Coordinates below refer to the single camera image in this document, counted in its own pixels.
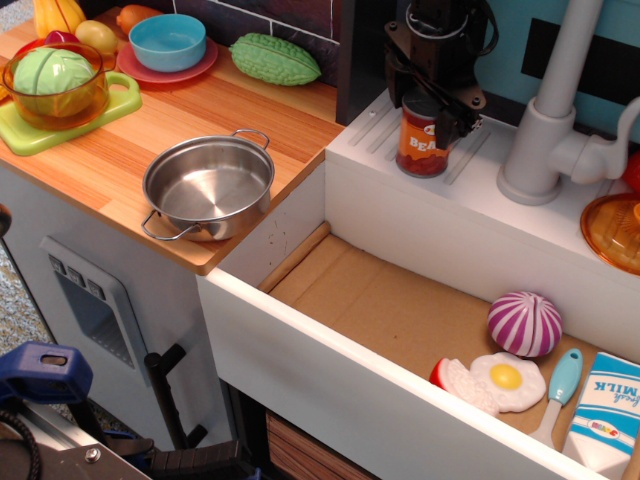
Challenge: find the green bitter melon toy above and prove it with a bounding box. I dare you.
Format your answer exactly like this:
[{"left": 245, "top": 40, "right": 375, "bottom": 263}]
[{"left": 229, "top": 33, "right": 322, "bottom": 86}]

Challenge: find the amber transparent lid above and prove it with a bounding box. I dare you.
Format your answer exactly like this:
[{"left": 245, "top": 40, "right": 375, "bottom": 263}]
[{"left": 580, "top": 193, "right": 639, "bottom": 276}]

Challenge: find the blue clamp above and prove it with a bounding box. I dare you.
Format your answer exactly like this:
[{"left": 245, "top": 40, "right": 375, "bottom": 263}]
[{"left": 1, "top": 341, "right": 93, "bottom": 404}]

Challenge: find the amber transparent pot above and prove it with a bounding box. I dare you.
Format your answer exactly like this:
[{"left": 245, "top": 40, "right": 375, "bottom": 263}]
[{"left": 2, "top": 42, "right": 113, "bottom": 130}]

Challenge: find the wooden drawer front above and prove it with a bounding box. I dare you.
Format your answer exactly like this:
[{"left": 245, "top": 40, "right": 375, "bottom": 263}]
[{"left": 265, "top": 411, "right": 377, "bottom": 480}]

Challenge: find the white toy sink unit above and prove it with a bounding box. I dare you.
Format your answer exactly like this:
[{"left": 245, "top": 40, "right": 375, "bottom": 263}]
[{"left": 198, "top": 95, "right": 639, "bottom": 479}]

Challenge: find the pink plastic plate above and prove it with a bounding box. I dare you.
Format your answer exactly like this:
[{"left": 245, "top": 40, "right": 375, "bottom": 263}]
[{"left": 116, "top": 38, "right": 218, "bottom": 84}]

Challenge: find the orange toy vegetable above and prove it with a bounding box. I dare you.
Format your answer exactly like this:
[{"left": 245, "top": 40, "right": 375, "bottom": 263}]
[{"left": 116, "top": 4, "right": 162, "bottom": 35}]

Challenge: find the red toy tomato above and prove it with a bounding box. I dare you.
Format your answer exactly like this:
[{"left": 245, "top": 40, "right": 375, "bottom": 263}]
[{"left": 622, "top": 150, "right": 640, "bottom": 193}]

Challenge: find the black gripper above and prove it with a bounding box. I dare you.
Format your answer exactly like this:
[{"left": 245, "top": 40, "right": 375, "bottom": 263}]
[{"left": 384, "top": 1, "right": 487, "bottom": 150}]

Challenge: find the stainless steel pot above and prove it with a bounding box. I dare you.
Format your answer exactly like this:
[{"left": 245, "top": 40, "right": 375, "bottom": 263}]
[{"left": 141, "top": 129, "right": 275, "bottom": 242}]

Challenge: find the black vertical post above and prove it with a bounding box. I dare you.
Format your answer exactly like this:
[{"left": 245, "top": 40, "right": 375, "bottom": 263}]
[{"left": 336, "top": 0, "right": 397, "bottom": 125}]

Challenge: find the orange beans can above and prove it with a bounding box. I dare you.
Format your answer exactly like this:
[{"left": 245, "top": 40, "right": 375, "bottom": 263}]
[{"left": 396, "top": 87, "right": 449, "bottom": 178}]

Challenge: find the grey dishwasher panel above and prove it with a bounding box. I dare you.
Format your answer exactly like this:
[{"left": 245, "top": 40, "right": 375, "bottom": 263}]
[{"left": 40, "top": 236, "right": 149, "bottom": 389}]

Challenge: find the green cabbage toy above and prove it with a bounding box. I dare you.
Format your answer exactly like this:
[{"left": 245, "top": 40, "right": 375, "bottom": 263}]
[{"left": 14, "top": 47, "right": 95, "bottom": 117}]

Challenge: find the fried egg toy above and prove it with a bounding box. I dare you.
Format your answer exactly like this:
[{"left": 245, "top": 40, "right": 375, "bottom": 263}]
[{"left": 470, "top": 352, "right": 547, "bottom": 413}]

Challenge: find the green cutting board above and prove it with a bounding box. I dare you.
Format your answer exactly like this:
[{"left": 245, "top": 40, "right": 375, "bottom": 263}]
[{"left": 1, "top": 72, "right": 142, "bottom": 156}]

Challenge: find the black braided cable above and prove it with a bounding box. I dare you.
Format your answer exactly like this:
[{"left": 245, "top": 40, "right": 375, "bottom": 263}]
[{"left": 0, "top": 409, "right": 42, "bottom": 480}]

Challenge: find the purple striped onion toy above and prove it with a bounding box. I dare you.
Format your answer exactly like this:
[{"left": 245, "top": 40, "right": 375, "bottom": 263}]
[{"left": 487, "top": 291, "right": 564, "bottom": 358}]

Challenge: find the yellow potato toy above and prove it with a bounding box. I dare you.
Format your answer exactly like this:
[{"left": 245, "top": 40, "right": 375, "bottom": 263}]
[{"left": 74, "top": 20, "right": 118, "bottom": 54}]

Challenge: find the red toy vegetable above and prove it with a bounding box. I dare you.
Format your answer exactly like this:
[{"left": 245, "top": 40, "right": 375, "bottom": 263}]
[{"left": 15, "top": 30, "right": 79, "bottom": 57}]

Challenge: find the toy milk carton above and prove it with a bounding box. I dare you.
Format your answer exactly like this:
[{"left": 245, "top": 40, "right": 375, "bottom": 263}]
[{"left": 562, "top": 352, "right": 639, "bottom": 479}]

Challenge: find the blue plastic bowl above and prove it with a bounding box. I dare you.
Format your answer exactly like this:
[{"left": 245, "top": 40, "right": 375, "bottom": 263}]
[{"left": 129, "top": 14, "right": 207, "bottom": 73}]

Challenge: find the yellow pepper toy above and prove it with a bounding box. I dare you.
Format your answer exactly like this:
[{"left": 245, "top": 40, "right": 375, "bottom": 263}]
[{"left": 32, "top": 0, "right": 86, "bottom": 39}]

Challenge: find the cardboard sheet in sink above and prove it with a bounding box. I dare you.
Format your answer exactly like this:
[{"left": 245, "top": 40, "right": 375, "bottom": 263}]
[{"left": 268, "top": 234, "right": 640, "bottom": 480}]

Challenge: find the wooden counter cabinet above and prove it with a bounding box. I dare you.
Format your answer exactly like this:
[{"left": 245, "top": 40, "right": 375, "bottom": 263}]
[{"left": 1, "top": 49, "right": 341, "bottom": 448}]

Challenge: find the blue handled spatula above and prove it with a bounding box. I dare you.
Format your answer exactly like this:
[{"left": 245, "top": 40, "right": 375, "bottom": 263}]
[{"left": 530, "top": 348, "right": 584, "bottom": 449}]

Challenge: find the black cabinet handle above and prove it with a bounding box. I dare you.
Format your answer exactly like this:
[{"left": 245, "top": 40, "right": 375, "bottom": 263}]
[{"left": 144, "top": 344, "right": 207, "bottom": 450}]

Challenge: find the red white food slice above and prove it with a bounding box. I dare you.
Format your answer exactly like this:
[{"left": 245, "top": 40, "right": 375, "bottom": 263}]
[{"left": 429, "top": 358, "right": 499, "bottom": 417}]

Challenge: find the grey toy faucet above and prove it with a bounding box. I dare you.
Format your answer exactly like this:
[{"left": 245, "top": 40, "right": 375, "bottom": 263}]
[{"left": 497, "top": 1, "right": 639, "bottom": 205}]

